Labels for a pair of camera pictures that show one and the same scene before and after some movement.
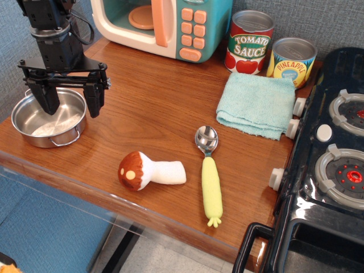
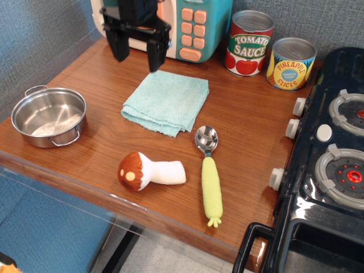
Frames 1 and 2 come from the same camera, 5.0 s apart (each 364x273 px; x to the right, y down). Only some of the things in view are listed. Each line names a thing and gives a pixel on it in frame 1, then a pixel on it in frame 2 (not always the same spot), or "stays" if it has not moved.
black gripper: (62, 62) -> (131, 17)
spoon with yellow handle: (206, 139) stays
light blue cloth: (260, 104) -> (165, 102)
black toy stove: (317, 224) stays
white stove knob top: (299, 106) stays
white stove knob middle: (292, 128) stays
